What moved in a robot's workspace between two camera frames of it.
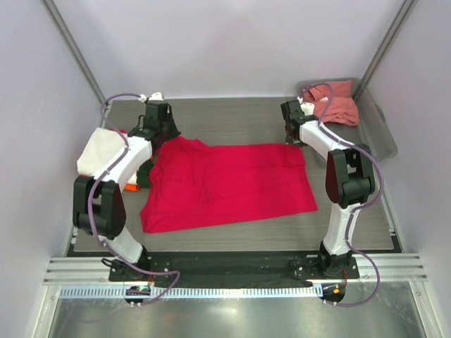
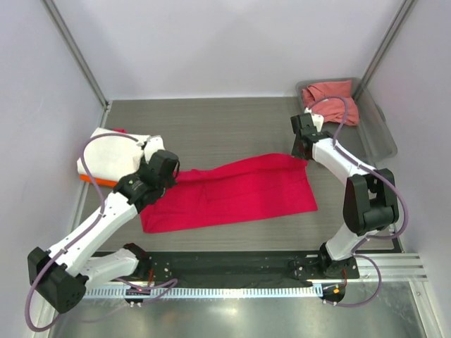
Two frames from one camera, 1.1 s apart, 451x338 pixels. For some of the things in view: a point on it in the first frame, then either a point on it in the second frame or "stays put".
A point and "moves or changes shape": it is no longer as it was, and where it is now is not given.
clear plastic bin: x=372 y=129 stays put
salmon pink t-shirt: x=341 y=108 stays put
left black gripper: x=174 y=133 → x=171 y=181
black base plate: x=270 y=269 stays put
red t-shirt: x=194 y=184 moves or changes shape
